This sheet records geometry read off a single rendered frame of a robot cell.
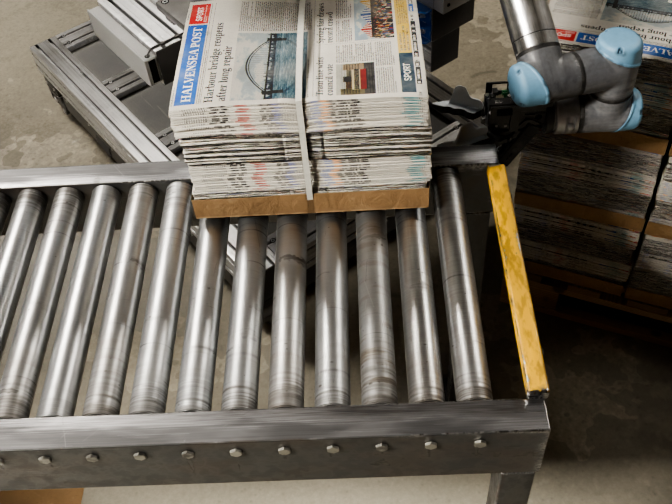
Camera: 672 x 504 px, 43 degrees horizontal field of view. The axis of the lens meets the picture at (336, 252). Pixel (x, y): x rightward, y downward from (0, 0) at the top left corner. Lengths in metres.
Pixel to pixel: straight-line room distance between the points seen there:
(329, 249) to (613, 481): 0.99
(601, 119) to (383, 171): 0.44
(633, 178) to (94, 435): 1.19
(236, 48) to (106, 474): 0.65
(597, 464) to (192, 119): 1.25
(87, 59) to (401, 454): 1.98
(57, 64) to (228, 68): 1.58
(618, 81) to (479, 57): 1.54
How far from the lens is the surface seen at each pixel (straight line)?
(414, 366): 1.19
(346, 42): 1.32
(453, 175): 1.43
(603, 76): 1.49
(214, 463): 1.21
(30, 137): 2.97
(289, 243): 1.34
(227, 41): 1.35
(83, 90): 2.70
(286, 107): 1.22
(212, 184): 1.34
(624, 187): 1.88
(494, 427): 1.15
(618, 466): 2.06
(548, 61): 1.45
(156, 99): 2.62
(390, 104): 1.22
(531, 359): 1.18
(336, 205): 1.35
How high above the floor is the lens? 1.80
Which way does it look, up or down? 49 degrees down
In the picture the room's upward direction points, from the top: 6 degrees counter-clockwise
